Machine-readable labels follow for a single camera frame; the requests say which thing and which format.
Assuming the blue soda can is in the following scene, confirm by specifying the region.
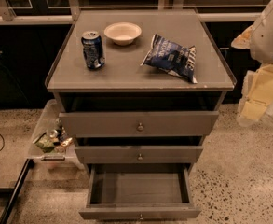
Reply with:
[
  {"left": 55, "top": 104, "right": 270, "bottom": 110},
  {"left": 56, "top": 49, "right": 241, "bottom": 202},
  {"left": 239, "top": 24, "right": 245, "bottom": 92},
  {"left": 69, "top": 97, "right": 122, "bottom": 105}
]
[{"left": 81, "top": 31, "right": 105, "bottom": 70}]

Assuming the grey top drawer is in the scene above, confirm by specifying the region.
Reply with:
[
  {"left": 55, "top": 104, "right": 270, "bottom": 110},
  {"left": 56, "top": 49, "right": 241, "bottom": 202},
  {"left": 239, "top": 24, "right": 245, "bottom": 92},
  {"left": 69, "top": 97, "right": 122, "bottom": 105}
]
[{"left": 60, "top": 111, "right": 219, "bottom": 137}]

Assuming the grey middle drawer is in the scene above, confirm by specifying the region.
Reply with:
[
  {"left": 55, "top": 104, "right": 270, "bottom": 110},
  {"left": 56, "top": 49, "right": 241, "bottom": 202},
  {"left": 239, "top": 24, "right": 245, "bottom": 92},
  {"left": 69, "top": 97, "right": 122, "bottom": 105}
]
[{"left": 75, "top": 146, "right": 203, "bottom": 164}]

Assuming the blue chip bag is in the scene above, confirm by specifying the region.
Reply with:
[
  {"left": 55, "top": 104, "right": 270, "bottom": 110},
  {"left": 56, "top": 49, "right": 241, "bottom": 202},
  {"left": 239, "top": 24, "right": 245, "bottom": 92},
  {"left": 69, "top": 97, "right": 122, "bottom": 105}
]
[{"left": 142, "top": 34, "right": 197, "bottom": 84}]

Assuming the grey drawer cabinet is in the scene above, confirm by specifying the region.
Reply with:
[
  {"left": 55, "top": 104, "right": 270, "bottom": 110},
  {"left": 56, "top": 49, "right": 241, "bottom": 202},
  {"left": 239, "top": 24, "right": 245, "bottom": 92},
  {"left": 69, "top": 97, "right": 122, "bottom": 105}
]
[{"left": 44, "top": 9, "right": 238, "bottom": 173}]

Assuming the green wrapper in bin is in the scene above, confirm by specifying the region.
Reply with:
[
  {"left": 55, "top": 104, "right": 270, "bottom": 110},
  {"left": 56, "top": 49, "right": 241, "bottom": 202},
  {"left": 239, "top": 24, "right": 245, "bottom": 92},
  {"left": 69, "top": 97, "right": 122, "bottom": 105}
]
[{"left": 34, "top": 133, "right": 55, "bottom": 153}]

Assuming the grey bottom drawer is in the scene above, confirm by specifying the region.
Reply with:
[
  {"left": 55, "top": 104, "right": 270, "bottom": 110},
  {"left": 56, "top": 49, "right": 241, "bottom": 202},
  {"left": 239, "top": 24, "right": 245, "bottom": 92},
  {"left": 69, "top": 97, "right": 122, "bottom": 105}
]
[{"left": 80, "top": 163, "right": 200, "bottom": 220}]

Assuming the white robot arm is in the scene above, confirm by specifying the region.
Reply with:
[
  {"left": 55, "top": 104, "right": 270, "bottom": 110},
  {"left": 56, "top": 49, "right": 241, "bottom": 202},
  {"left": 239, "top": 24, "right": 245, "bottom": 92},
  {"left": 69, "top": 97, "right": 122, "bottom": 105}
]
[{"left": 231, "top": 0, "right": 273, "bottom": 127}]

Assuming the clear plastic bin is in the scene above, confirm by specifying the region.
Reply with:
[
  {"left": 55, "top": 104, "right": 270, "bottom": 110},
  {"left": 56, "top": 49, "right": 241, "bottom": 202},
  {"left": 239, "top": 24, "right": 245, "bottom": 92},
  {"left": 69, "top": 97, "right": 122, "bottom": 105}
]
[{"left": 28, "top": 99, "right": 76, "bottom": 161}]

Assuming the white paper bowl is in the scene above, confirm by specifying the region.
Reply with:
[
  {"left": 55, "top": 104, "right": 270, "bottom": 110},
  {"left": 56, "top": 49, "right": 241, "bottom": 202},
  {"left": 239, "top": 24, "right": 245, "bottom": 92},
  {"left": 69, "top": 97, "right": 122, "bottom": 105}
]
[{"left": 104, "top": 22, "right": 142, "bottom": 46}]

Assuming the grey drawer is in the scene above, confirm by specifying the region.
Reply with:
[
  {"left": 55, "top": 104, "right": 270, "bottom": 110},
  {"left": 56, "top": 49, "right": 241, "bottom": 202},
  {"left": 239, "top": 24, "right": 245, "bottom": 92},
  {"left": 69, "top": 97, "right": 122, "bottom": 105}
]
[
  {"left": 80, "top": 163, "right": 200, "bottom": 220},
  {"left": 75, "top": 146, "right": 203, "bottom": 164},
  {"left": 60, "top": 111, "right": 219, "bottom": 137}
]

